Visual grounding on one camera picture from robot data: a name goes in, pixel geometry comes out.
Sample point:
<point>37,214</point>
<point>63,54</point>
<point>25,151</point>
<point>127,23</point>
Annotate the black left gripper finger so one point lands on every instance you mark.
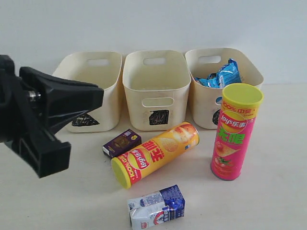
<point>40,149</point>
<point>56,101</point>

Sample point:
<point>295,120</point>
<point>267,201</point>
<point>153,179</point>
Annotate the pink Lay's chip can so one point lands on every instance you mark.
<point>239,109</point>

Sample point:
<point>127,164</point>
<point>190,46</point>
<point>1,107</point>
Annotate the purple chocolate box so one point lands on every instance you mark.
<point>122,143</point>

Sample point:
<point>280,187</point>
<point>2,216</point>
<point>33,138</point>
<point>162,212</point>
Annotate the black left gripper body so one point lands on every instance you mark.
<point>11,124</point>

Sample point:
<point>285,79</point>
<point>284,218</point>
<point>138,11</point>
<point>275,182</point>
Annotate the cream bin with circle mark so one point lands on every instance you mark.
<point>205,102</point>

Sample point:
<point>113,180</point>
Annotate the cream bin with triangle mark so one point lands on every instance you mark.
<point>103,68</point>

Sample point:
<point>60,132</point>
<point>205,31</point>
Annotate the blue white milk carton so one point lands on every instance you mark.
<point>156,208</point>

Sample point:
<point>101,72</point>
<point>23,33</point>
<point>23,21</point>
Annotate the cream bin with square mark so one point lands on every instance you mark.
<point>156,85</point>

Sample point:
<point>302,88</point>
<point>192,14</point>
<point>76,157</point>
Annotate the blue instant noodle bag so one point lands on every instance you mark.
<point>227,74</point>

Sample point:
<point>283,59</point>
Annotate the yellow Lay's chip can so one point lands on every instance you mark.
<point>144,159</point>

